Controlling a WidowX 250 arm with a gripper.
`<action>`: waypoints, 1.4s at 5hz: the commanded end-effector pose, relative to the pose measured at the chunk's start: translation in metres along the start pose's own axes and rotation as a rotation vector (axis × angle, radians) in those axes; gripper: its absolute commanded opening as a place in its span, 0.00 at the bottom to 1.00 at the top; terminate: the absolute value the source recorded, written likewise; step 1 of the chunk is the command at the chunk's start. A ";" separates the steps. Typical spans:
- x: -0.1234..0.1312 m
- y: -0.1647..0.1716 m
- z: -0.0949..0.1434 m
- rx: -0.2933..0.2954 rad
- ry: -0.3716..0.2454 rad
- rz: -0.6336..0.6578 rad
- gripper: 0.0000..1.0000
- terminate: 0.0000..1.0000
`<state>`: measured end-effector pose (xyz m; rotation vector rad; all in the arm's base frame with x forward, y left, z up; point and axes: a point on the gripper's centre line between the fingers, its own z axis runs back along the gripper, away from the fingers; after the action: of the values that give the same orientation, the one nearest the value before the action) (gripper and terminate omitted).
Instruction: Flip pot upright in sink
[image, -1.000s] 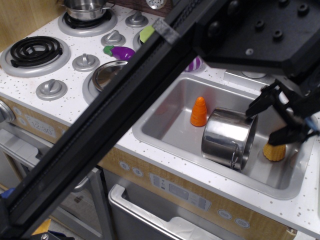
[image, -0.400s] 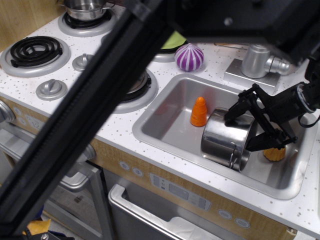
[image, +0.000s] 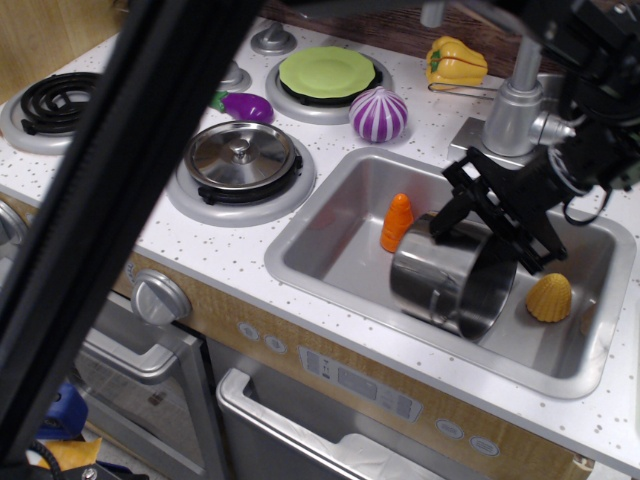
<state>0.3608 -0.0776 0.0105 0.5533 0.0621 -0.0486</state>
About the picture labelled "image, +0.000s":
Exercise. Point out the yellow toy corn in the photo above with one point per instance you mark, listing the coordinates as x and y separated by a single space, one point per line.
550 298

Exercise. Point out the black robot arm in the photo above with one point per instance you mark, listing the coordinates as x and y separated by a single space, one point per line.
600 52

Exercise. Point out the back right stove burner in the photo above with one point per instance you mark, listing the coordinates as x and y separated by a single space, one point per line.
318 111

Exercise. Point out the green toy plate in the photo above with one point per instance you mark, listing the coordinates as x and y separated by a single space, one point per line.
327 72

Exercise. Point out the blue clamp tool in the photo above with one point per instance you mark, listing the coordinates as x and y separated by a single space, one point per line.
66 416

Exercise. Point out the orange toy carrot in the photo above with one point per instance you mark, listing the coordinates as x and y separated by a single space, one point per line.
398 219

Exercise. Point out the silver oven door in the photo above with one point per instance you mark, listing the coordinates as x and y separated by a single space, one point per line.
148 390

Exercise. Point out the yellow cloth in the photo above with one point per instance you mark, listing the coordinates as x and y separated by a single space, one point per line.
71 454

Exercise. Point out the purple striped toy onion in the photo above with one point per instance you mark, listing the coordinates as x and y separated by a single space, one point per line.
378 115

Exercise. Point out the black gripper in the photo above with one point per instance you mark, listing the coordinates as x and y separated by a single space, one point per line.
513 204

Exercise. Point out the black foreground frame bar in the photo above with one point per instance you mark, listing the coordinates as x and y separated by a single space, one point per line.
168 60

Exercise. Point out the silver wire handle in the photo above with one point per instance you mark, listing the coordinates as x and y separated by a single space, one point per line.
477 92

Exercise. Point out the front left stove burner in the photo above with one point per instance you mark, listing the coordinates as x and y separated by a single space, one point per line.
43 118

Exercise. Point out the silver stove knob back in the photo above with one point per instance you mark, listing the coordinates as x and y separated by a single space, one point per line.
274 40

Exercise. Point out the silver stove knob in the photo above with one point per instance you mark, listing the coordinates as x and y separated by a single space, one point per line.
236 79
274 40

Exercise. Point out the purple toy eggplant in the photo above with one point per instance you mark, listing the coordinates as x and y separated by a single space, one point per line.
243 106

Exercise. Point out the yellow toy bell pepper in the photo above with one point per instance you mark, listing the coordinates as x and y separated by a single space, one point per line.
451 63

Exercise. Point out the silver toy faucet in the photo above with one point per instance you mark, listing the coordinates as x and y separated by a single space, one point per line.
523 121

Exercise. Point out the silver stove knob middle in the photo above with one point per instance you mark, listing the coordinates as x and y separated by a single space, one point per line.
236 79

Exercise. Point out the stove burner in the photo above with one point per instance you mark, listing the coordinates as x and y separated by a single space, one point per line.
318 111
43 118
182 193

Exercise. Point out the silver oven knob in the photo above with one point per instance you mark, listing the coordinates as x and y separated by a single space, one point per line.
158 300

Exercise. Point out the silver dishwasher door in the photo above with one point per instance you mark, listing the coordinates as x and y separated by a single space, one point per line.
278 428

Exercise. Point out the silver sink basin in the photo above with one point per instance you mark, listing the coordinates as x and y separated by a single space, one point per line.
331 249

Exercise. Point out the front right stove burner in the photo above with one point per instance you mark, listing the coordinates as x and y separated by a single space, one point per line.
182 193

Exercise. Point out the stainless steel pot lid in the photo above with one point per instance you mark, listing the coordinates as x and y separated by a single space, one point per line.
240 155

